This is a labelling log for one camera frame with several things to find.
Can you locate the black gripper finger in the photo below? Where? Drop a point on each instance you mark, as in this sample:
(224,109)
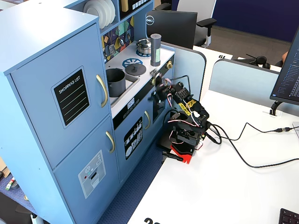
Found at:
(157,74)
(154,97)

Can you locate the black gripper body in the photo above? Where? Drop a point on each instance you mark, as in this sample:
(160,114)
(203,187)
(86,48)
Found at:
(159,87)

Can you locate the gray salt shaker green label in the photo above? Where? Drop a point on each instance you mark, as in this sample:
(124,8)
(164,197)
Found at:
(155,51)

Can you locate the red black robot base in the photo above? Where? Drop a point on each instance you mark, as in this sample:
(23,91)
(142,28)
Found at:
(184,154)

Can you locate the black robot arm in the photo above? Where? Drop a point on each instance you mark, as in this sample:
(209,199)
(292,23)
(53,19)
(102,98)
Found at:
(203,115)

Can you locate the person forearm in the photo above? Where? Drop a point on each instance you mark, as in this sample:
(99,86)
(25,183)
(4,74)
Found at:
(285,56)

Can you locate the gold stove knob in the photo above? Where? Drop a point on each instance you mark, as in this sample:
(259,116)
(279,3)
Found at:
(154,81)
(169,65)

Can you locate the gray pot lid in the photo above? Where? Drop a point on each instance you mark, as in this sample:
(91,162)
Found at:
(135,69)

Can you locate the light blue desk partition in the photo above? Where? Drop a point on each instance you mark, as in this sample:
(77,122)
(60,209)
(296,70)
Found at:
(187,63)
(238,79)

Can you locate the silver toy pot with lid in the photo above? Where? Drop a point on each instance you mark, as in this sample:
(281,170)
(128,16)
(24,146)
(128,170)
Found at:
(143,45)

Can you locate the gray toy pot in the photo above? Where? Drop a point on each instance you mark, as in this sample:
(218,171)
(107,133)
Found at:
(116,86)

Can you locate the black glossy flat panel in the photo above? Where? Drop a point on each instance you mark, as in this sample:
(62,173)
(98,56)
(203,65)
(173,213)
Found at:
(163,142)

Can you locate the silver toy ladle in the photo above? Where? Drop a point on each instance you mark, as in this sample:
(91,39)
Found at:
(121,42)

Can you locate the black Dell monitor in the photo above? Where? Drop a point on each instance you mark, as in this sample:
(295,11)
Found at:
(172,28)

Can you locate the gray toy spatula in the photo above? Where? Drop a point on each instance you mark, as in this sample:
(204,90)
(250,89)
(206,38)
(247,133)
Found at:
(112,49)

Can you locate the black table clamp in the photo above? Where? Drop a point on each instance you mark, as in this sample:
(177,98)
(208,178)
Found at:
(172,156)

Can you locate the wooden toy cutting board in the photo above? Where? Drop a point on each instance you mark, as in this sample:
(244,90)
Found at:
(125,5)

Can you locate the white toy plate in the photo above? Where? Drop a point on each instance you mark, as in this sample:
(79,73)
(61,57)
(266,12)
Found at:
(112,10)
(107,12)
(93,10)

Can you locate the white black office chair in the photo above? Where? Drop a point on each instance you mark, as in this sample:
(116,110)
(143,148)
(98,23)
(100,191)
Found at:
(198,7)

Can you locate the black headphones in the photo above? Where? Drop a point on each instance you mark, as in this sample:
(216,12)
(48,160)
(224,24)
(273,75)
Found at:
(261,59)

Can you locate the black monitor stand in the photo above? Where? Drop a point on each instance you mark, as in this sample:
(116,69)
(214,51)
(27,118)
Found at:
(273,109)

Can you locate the blue toy kitchen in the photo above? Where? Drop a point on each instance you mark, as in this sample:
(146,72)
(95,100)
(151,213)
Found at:
(30,93)

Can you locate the monitor showing code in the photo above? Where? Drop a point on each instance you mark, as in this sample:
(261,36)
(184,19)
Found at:
(289,77)

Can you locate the red green white packet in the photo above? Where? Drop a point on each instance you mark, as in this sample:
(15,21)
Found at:
(9,184)

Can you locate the black keyboard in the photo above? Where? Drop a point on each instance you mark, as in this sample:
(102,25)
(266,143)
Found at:
(289,218)

